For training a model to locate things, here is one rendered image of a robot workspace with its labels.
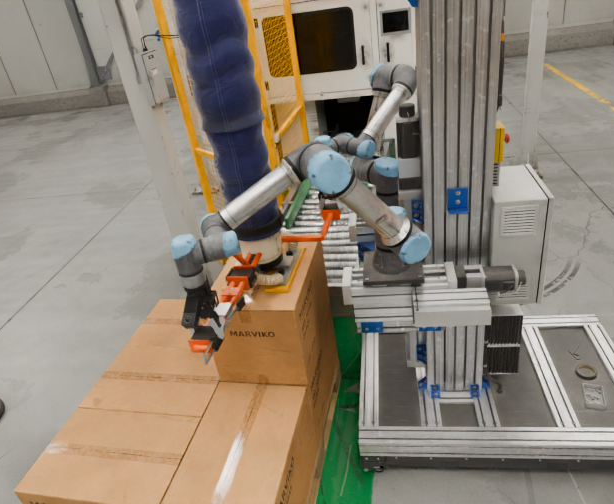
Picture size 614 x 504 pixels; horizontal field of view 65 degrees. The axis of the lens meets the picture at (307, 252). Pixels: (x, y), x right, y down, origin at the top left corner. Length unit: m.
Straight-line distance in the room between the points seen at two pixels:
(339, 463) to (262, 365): 0.70
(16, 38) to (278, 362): 12.12
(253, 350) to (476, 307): 0.89
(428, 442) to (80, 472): 1.40
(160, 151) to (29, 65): 10.33
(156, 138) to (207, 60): 1.65
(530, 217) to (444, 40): 0.70
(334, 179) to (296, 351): 0.84
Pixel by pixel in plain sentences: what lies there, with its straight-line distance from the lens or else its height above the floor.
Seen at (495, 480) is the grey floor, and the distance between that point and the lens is 2.52.
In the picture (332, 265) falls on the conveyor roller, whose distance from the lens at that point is 2.86.
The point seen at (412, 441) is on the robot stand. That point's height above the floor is 0.23.
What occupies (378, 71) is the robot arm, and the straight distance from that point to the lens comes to 2.34.
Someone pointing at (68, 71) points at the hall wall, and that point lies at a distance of 13.06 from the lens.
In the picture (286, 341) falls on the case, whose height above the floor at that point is 0.79.
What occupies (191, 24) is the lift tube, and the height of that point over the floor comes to 1.95.
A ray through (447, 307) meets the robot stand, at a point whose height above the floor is 0.95.
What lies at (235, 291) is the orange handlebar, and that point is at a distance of 1.78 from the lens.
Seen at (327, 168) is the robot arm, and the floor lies 1.56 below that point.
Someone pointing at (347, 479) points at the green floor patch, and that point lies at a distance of 2.49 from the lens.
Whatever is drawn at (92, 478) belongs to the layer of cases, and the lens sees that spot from 2.14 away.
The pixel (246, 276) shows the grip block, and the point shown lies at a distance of 1.82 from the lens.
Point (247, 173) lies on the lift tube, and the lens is 1.83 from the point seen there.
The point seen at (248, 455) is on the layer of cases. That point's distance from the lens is 1.95.
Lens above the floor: 2.05
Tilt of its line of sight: 30 degrees down
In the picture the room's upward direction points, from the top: 9 degrees counter-clockwise
